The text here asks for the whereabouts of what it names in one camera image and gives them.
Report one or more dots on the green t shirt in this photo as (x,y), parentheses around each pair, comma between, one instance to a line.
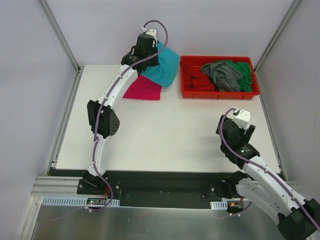
(246,81)

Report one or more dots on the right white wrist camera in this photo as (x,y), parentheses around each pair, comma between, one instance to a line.
(241,117)

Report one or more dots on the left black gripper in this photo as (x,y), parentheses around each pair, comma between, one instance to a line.
(153,59)

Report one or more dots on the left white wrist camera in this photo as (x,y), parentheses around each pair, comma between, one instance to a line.
(152,32)

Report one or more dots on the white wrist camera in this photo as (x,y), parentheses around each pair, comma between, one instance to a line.
(152,32)
(241,117)

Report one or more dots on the aluminium frame post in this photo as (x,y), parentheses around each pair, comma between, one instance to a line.
(46,9)
(278,32)

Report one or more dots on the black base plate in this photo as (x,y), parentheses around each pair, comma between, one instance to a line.
(154,189)

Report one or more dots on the dark red t shirt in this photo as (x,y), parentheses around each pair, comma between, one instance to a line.
(194,79)

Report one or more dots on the teal t shirt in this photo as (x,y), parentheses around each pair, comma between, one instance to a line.
(164,73)

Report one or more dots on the right aluminium frame post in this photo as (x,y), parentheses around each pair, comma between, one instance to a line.
(278,32)

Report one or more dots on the left white cable duct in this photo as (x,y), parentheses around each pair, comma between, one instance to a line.
(73,201)

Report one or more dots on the red plastic bin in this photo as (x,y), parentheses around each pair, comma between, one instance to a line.
(200,61)

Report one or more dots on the folded magenta t shirt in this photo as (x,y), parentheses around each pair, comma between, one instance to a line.
(143,89)

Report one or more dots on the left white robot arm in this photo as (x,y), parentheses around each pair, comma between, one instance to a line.
(102,118)

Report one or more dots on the right white cable duct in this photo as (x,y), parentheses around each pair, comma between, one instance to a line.
(219,205)

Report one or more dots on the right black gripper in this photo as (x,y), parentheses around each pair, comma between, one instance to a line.
(250,128)

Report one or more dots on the grey t shirt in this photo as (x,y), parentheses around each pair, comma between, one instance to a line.
(223,75)

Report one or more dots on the left aluminium frame post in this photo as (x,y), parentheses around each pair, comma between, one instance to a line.
(46,9)

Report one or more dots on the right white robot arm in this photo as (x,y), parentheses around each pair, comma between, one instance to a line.
(296,217)

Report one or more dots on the white cable duct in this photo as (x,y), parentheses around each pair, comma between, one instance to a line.
(73,201)
(219,205)

